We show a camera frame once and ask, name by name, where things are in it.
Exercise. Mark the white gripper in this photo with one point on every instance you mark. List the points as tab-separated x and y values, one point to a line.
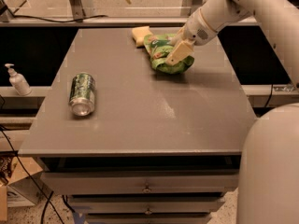
196	29

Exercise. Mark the green rice chip bag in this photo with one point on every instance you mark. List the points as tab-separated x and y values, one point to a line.
158	48

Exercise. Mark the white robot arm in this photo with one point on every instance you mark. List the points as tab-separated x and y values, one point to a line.
268	186

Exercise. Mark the yellow sponge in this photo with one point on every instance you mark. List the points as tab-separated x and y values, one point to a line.
139	33

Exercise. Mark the green soda can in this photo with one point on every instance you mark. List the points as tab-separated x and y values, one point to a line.
82	94

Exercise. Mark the grey drawer cabinet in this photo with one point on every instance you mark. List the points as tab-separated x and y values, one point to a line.
157	149

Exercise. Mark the white pump bottle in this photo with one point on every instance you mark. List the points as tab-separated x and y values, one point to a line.
18	81

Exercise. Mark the cardboard box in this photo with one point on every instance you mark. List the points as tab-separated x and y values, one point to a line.
23	188

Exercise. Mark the metal frame bracket left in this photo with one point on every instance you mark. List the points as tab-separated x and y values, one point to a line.
77	9

